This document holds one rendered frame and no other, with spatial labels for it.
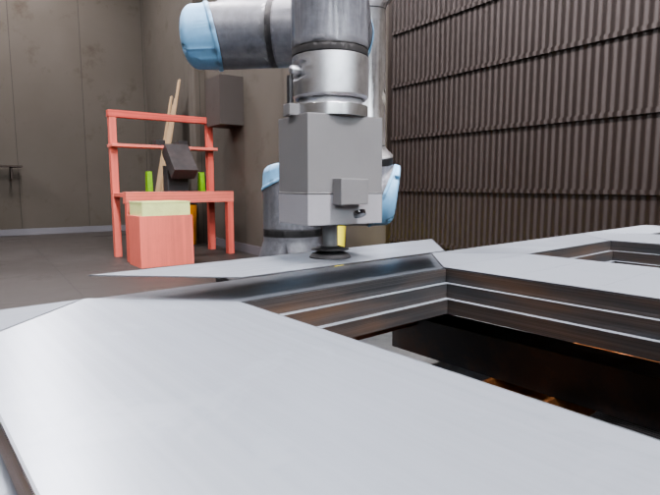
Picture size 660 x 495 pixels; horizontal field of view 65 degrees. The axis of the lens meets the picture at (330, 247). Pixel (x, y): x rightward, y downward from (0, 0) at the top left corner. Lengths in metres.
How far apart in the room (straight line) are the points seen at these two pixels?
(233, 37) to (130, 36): 11.70
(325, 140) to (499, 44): 3.64
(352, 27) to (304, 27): 0.04
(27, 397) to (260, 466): 0.12
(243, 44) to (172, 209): 5.85
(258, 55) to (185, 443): 0.50
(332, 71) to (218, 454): 0.38
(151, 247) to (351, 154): 5.91
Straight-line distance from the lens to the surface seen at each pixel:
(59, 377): 0.29
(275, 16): 0.63
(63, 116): 11.77
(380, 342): 0.93
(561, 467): 0.20
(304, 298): 0.46
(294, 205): 0.50
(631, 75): 3.54
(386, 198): 0.95
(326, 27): 0.51
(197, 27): 0.65
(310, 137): 0.48
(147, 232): 6.34
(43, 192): 11.64
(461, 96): 4.25
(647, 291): 0.53
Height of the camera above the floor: 0.95
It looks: 7 degrees down
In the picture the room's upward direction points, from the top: straight up
